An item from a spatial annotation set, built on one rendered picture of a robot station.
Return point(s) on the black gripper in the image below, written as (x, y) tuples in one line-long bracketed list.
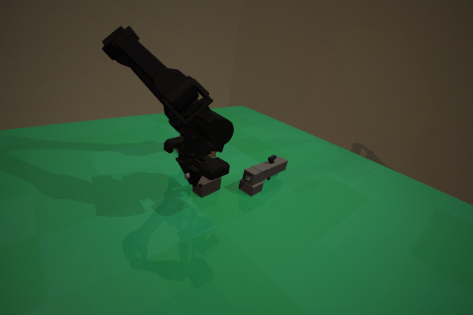
[(192, 158)]

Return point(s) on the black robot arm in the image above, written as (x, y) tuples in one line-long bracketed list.
[(177, 92)]

